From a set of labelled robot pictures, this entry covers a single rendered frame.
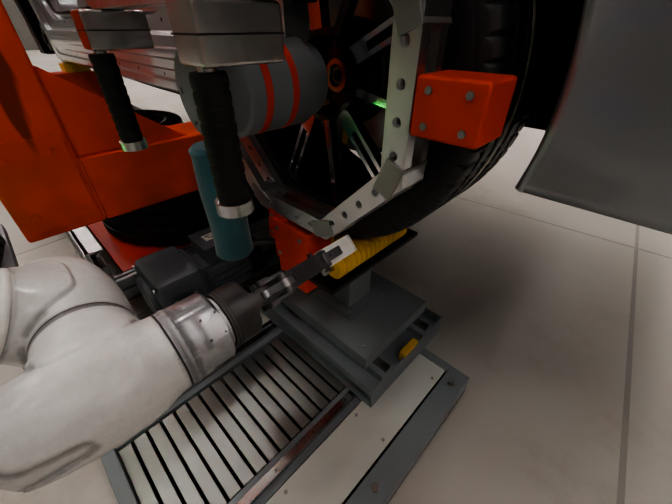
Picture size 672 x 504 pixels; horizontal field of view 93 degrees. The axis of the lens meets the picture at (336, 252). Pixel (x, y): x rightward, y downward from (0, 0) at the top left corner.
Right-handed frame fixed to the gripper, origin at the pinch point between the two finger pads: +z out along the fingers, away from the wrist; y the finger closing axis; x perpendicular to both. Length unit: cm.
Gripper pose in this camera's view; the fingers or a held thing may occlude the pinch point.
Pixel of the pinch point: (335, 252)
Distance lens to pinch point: 50.2
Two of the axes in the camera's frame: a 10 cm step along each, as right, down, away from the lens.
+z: 7.0, -4.2, 5.9
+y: 5.1, -2.9, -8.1
